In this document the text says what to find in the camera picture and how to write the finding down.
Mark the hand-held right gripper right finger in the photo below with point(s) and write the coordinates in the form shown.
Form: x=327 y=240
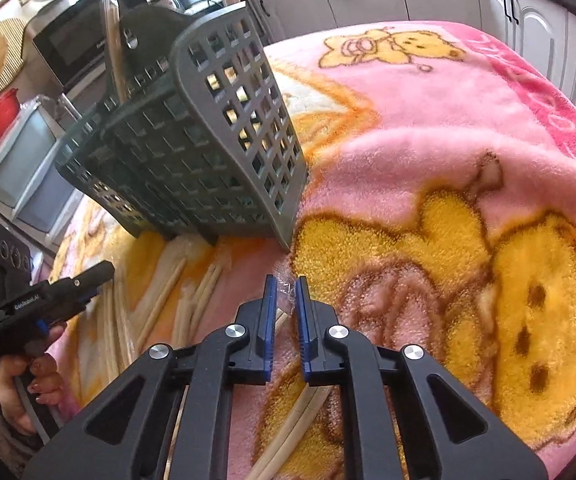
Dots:
x=304 y=337

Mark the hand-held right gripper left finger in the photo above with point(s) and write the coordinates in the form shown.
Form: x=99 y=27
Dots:
x=268 y=332

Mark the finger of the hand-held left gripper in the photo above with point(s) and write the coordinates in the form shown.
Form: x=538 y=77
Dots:
x=85 y=282

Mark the grey plastic utensil basket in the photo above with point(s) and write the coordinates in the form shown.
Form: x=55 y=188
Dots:
x=192 y=150

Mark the person's left hand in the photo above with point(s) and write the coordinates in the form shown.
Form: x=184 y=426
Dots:
x=42 y=370

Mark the white countertop oven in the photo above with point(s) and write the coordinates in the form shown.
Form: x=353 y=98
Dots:
x=22 y=165

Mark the pink printed blanket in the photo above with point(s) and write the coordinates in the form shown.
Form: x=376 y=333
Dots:
x=443 y=185

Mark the black microwave oven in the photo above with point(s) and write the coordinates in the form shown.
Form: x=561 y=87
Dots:
x=67 y=45

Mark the white kitchen cabinets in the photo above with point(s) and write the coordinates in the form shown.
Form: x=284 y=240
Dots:
x=533 y=25

